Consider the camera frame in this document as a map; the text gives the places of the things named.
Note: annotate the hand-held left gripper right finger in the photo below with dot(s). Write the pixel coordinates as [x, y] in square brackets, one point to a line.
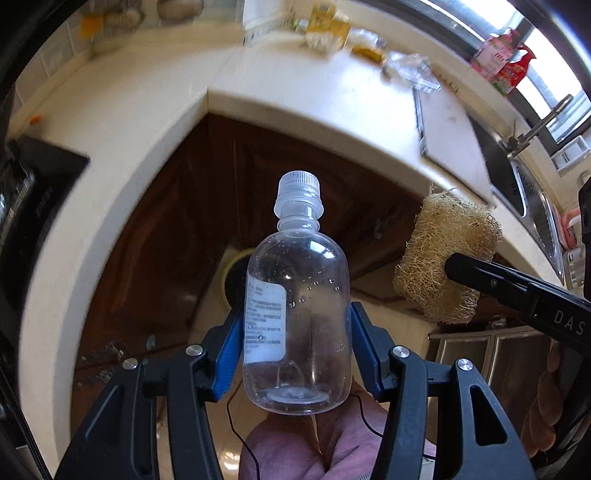
[364, 350]

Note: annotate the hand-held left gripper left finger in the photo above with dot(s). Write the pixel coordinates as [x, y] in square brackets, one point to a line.
[228, 350]

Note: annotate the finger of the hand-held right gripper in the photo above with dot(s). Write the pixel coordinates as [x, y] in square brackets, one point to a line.
[485, 277]

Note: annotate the loofah sponge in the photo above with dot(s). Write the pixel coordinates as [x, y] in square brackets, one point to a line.
[443, 240]

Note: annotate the clear plastic bottle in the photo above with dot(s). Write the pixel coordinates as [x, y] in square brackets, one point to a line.
[304, 300]

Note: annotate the person's right hand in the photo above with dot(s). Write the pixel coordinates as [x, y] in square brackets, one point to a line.
[547, 406]

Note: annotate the black bin with yellow rim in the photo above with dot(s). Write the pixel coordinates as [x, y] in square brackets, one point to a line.
[233, 277]

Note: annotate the pink plastic item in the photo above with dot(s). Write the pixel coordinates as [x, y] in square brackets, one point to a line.
[571, 226]

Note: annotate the stainless steel sink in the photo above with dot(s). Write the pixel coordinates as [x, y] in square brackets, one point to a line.
[521, 184]

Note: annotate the person's pink trouser leg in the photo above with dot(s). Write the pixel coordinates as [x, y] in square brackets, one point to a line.
[323, 447]

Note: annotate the white cutting board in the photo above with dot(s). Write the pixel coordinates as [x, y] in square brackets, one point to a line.
[452, 138]

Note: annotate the dark wooden cabinet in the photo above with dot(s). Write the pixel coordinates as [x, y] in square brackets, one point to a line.
[184, 207]

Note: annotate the white plastic holder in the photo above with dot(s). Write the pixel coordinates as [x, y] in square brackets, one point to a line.
[572, 154]

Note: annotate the metal faucet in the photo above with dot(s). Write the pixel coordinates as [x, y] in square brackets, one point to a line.
[540, 124]

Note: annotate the red and green package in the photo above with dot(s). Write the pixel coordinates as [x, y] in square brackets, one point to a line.
[503, 64]

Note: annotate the clear plastic packaging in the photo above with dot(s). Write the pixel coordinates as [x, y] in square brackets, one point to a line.
[413, 69]

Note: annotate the black stove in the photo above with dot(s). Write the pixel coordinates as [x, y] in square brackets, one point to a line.
[37, 207]

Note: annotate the clear snack bag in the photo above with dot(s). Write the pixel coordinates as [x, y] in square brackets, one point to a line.
[369, 46]

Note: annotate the yellow packet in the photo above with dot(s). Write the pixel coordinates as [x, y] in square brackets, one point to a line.
[328, 27]

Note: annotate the small orange item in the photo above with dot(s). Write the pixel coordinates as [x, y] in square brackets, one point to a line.
[35, 120]

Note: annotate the white paper box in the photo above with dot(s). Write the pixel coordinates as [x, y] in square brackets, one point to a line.
[272, 21]

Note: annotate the window frame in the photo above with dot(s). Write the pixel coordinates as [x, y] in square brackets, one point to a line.
[461, 23]

